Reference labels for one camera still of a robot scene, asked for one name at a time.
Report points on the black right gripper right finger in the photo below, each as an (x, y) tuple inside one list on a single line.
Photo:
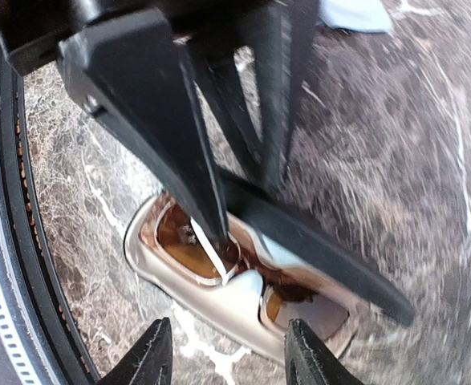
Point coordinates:
[(309, 361)]

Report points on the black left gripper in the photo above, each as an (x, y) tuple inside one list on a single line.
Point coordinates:
[(30, 31)]

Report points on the black hard glasses case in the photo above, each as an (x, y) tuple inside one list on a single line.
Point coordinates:
[(291, 241)]

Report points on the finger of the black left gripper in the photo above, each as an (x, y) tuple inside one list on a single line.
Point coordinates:
[(130, 76), (267, 88)]

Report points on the brown tortoiseshell sunglasses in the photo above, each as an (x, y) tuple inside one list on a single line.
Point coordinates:
[(286, 294)]

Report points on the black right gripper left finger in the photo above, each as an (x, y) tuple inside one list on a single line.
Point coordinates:
[(149, 361)]

